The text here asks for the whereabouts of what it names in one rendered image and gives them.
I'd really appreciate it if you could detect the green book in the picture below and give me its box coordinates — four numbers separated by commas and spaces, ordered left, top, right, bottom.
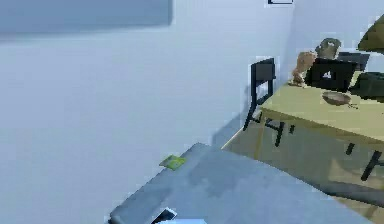
159, 154, 188, 171

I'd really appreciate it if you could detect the tan figurine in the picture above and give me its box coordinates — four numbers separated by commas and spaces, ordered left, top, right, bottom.
291, 50, 317, 88

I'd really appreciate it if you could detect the pale yellow dining table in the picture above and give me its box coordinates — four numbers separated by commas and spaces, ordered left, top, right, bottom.
253, 70, 384, 174

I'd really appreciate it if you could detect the black laptop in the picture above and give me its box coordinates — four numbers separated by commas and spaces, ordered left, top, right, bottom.
304, 57, 358, 94

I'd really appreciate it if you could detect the brown bowl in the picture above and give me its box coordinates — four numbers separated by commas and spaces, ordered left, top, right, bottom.
321, 90, 360, 110

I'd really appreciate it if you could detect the grey green vase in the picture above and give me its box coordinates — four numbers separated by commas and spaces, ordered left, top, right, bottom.
314, 37, 342, 61

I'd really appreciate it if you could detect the dark green box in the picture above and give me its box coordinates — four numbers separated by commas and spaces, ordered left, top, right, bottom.
348, 71, 384, 103

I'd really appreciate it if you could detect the dark green plant leaf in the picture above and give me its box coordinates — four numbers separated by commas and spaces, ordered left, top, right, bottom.
357, 13, 384, 55

